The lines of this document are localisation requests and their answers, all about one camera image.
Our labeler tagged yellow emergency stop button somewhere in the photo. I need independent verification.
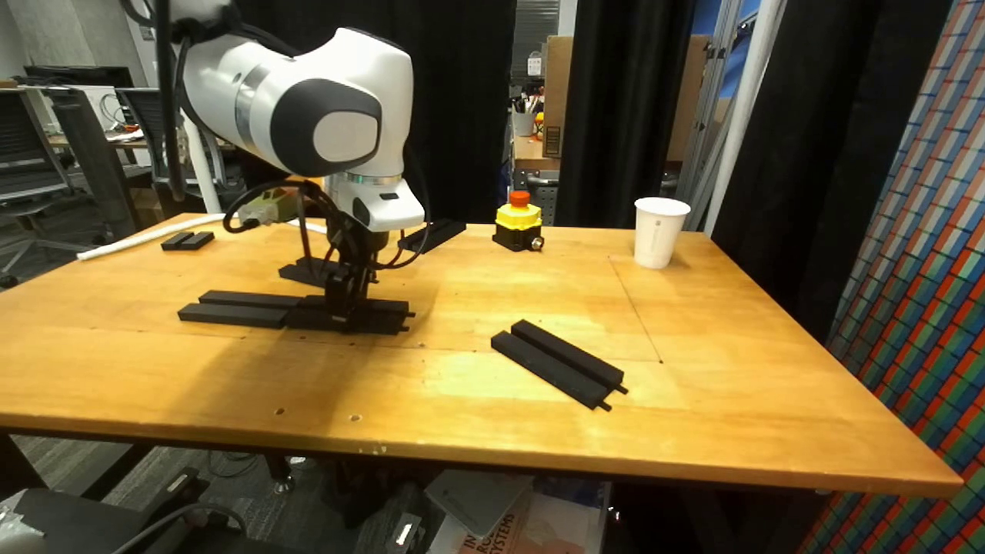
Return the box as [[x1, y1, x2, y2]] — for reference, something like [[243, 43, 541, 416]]
[[489, 189, 549, 255]]

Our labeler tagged white paper cup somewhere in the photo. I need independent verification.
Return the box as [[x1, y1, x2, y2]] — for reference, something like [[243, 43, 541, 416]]
[[630, 194, 697, 270]]

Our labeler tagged brown cardboard box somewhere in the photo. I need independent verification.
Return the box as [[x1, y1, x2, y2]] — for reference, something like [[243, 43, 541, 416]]
[[540, 32, 578, 165]]

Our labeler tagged small black grooved block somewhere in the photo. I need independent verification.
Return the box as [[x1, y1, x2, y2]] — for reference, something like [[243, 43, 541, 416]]
[[159, 228, 220, 255]]

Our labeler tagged colourful patterned wall panel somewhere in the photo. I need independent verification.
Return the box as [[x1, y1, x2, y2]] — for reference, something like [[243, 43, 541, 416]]
[[798, 0, 985, 554]]

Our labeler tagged white flexible tube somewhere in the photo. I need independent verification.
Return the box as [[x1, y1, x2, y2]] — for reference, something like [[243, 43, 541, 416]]
[[73, 209, 233, 264]]

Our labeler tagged white frame post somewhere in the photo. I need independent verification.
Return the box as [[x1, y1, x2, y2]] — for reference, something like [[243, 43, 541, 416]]
[[674, 0, 791, 240]]

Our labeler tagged white metal pole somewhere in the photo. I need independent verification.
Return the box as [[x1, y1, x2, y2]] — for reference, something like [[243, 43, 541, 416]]
[[141, 0, 226, 215]]

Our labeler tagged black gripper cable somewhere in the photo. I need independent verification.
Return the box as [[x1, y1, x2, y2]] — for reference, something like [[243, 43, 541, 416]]
[[221, 179, 435, 275]]

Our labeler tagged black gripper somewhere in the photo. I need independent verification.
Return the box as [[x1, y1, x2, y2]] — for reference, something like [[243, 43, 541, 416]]
[[324, 215, 392, 325]]

